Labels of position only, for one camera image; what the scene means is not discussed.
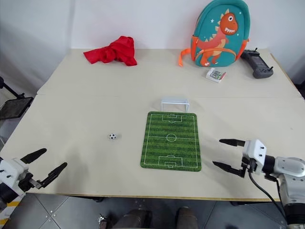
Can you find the red crumpled cloth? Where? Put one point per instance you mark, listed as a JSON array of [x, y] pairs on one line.
[[114, 51]]

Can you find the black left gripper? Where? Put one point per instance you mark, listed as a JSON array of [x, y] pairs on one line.
[[26, 181]]

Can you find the dark object at table side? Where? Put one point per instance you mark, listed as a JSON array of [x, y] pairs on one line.
[[301, 89]]

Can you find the white battery pack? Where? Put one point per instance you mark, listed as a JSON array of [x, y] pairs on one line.
[[215, 75]]

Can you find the dark rounded shape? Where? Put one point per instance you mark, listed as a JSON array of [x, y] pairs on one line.
[[135, 219], [187, 218]]

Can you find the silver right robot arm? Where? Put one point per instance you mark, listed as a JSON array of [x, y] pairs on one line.
[[288, 169]]

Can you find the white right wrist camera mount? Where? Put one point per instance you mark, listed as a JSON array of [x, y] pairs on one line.
[[256, 150]]

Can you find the teal dinosaur backpack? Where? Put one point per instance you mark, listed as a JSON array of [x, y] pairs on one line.
[[219, 33]]

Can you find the black table support bar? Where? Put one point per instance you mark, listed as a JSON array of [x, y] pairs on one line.
[[247, 203], [93, 199]]

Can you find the small soccer ball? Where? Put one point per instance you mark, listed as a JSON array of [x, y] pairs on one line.
[[112, 136]]

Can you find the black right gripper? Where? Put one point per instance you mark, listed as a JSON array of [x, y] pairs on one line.
[[248, 164]]

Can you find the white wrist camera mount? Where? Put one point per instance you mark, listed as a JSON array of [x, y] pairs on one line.
[[256, 150], [11, 170]]

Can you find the white miniature goal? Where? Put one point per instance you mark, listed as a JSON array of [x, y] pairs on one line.
[[175, 103]]

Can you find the dark grey remote controller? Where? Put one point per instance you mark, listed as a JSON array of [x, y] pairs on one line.
[[258, 64]]

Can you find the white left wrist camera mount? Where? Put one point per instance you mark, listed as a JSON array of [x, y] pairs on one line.
[[11, 170]]

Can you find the black stand with tray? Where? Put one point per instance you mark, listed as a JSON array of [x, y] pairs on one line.
[[14, 107]]

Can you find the green soccer field mat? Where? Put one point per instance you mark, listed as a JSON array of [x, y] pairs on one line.
[[171, 140]]

